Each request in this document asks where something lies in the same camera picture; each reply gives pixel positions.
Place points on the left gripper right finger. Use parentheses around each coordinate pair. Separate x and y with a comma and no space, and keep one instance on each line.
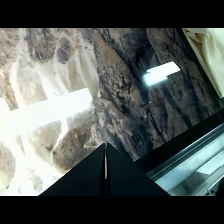
(126,176)

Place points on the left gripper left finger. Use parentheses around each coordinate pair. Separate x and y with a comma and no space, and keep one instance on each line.
(86,176)

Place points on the cream garment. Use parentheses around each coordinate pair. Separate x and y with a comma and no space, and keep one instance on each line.
(210,53)

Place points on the silver frame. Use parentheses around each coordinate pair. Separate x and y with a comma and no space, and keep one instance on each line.
(193,166)

